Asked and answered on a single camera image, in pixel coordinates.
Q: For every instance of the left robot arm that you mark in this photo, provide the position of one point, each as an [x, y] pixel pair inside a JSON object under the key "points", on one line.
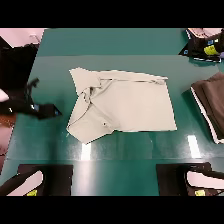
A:
{"points": [[15, 71]]}

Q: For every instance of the pale white shirt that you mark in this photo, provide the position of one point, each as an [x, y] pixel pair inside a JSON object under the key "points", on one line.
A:
{"points": [[140, 103]]}

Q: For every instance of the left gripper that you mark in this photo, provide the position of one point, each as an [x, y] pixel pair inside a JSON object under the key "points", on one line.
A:
{"points": [[46, 111]]}

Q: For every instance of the dark brown garment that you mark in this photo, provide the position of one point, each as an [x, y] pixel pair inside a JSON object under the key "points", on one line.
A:
{"points": [[213, 100]]}

